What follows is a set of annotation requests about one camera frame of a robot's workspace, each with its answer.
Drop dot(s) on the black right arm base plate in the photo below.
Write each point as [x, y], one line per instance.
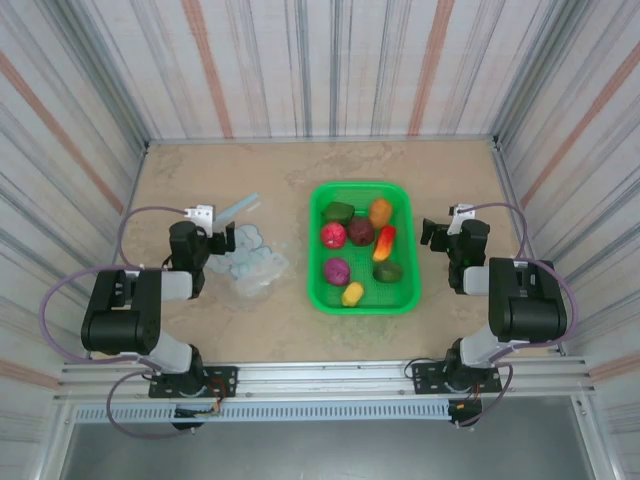
[427, 380]

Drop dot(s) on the dark red round toy fruit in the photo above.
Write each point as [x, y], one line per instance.
[361, 231]

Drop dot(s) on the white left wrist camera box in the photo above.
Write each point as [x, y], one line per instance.
[202, 215]

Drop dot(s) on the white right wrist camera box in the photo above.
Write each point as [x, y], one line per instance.
[456, 222]

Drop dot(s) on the yellow toy fruit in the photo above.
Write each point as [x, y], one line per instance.
[352, 294]

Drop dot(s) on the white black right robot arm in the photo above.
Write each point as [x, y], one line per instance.
[525, 310]

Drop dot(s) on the aluminium mounting rail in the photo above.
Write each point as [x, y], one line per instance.
[325, 375]

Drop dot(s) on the dark green avocado toy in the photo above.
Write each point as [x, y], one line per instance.
[387, 272]

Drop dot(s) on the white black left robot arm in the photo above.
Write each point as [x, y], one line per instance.
[115, 325]

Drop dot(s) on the aluminium side frame rail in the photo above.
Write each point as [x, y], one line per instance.
[514, 200]

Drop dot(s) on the orange toy fruit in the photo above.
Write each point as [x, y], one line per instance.
[381, 212]

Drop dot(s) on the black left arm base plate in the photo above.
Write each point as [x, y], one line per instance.
[225, 382]

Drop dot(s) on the green bell pepper toy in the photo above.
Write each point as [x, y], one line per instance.
[339, 212]

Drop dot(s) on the clear blue-zipper zip-top bag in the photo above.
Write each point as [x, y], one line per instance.
[250, 255]

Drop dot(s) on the purple round toy fruit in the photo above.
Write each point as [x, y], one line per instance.
[336, 271]

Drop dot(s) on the green plastic mesh basket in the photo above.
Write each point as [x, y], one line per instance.
[362, 265]

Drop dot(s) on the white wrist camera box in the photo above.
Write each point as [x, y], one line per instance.
[456, 222]
[202, 215]

